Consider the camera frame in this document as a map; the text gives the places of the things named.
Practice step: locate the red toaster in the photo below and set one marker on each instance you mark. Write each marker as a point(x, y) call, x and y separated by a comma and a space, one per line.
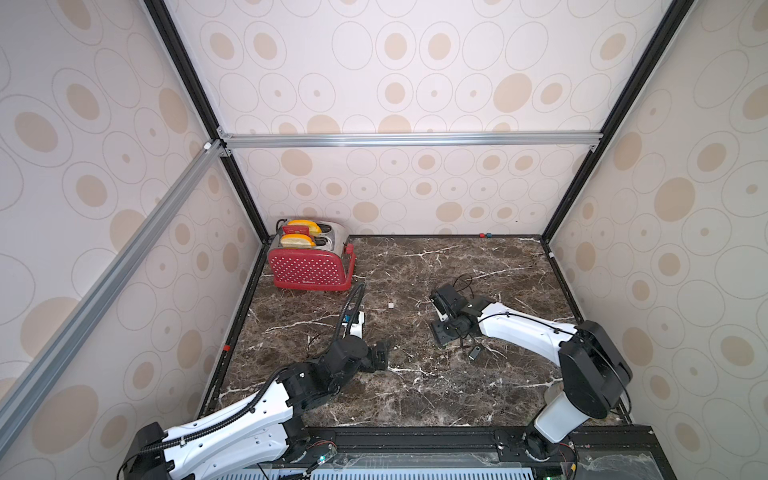
point(327, 267)

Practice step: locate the toast slice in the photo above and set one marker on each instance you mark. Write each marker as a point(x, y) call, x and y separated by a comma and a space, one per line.
point(295, 240)
point(302, 227)

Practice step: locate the left diagonal aluminium bar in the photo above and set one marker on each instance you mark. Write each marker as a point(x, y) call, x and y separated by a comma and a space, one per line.
point(32, 389)

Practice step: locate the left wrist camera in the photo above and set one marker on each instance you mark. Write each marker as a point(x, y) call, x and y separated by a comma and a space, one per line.
point(354, 325)

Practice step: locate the front toast slice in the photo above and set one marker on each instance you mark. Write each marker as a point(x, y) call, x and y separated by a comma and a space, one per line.
point(295, 240)

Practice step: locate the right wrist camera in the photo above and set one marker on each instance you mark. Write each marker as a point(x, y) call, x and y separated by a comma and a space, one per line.
point(448, 302)

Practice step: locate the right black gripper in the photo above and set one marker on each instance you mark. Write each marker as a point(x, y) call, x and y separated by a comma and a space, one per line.
point(447, 330)

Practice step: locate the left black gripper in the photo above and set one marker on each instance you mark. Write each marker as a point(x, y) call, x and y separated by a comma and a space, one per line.
point(382, 359)

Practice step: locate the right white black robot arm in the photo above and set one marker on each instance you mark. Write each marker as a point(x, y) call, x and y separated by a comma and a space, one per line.
point(595, 375)

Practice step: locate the back toast slice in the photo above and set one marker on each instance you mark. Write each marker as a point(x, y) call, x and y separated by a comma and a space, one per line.
point(302, 227)

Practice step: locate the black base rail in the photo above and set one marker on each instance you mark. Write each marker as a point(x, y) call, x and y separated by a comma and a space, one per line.
point(592, 452)

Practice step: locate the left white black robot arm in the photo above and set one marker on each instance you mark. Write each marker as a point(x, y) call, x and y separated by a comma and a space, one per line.
point(252, 414)

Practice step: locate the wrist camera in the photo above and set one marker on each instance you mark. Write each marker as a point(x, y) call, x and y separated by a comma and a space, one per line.
point(354, 325)
point(448, 302)

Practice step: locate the horizontal aluminium bar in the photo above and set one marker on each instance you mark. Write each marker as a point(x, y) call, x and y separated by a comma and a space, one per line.
point(392, 140)

